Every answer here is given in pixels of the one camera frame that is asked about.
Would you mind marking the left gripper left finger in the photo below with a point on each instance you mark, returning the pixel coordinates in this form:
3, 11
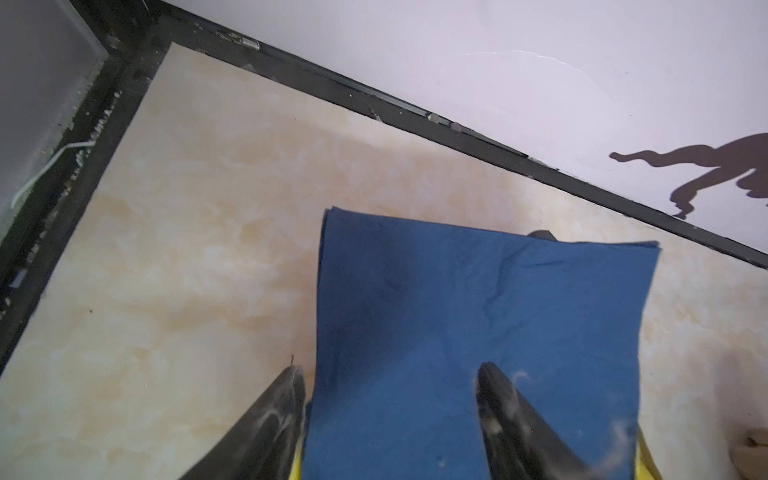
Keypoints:
267, 441

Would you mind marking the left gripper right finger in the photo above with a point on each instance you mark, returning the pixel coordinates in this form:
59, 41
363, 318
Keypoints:
519, 444

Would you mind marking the dark blue napkin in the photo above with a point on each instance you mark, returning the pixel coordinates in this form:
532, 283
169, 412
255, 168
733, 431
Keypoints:
408, 311

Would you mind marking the yellow napkins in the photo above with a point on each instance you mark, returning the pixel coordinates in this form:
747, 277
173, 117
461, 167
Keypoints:
645, 468

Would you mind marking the stack of pulp cup carriers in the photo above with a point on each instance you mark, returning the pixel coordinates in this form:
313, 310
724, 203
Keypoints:
750, 458

